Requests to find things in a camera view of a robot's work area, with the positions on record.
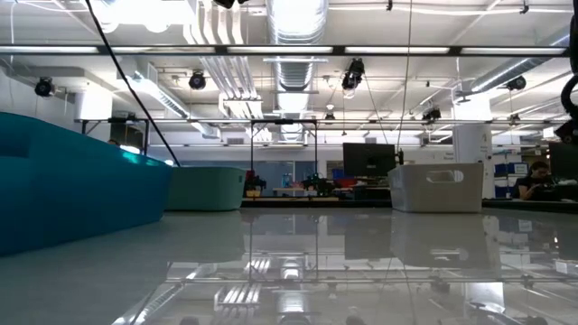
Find blue storage bins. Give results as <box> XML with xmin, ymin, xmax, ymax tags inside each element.
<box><xmin>494</xmin><ymin>162</ymin><xmax>543</xmax><ymax>199</ymax></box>

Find silver ventilation duct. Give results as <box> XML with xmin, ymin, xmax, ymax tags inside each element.
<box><xmin>266</xmin><ymin>0</ymin><xmax>329</xmax><ymax>141</ymax></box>

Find black computer monitor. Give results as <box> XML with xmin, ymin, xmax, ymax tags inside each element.
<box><xmin>341</xmin><ymin>142</ymin><xmax>397</xmax><ymax>180</ymax></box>
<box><xmin>548</xmin><ymin>141</ymin><xmax>578</xmax><ymax>181</ymax></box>

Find long black cable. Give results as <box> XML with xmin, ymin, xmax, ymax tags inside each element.
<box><xmin>84</xmin><ymin>0</ymin><xmax>182</xmax><ymax>168</ymax></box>

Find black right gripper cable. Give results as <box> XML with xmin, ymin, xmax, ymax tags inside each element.
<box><xmin>560</xmin><ymin>74</ymin><xmax>578</xmax><ymax>119</ymax></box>

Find white pillar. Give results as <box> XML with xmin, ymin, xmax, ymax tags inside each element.
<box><xmin>452</xmin><ymin>97</ymin><xmax>494</xmax><ymax>200</ymax></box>

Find white plastic bin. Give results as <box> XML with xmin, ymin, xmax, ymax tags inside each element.
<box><xmin>387</xmin><ymin>162</ymin><xmax>485</xmax><ymax>214</ymax></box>

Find black background frame stand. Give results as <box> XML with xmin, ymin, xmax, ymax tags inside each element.
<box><xmin>249</xmin><ymin>118</ymin><xmax>319</xmax><ymax>198</ymax></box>

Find silver duct pipe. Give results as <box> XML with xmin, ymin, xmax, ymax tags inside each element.
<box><xmin>455</xmin><ymin>26</ymin><xmax>578</xmax><ymax>103</ymax></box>

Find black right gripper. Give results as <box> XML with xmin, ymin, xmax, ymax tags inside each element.
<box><xmin>554</xmin><ymin>117</ymin><xmax>578</xmax><ymax>146</ymax></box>

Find black aluminium table frame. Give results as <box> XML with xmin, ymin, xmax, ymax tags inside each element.
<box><xmin>238</xmin><ymin>197</ymin><xmax>578</xmax><ymax>215</ymax></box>

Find blue plastic bin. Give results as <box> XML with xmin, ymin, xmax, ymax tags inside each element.
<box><xmin>0</xmin><ymin>111</ymin><xmax>173</xmax><ymax>257</ymax></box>

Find teal plastic bin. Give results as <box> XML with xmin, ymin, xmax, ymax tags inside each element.
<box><xmin>164</xmin><ymin>166</ymin><xmax>247</xmax><ymax>212</ymax></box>

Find overhead LED light bar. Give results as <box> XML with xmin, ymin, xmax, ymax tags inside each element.
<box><xmin>0</xmin><ymin>43</ymin><xmax>578</xmax><ymax>58</ymax></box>

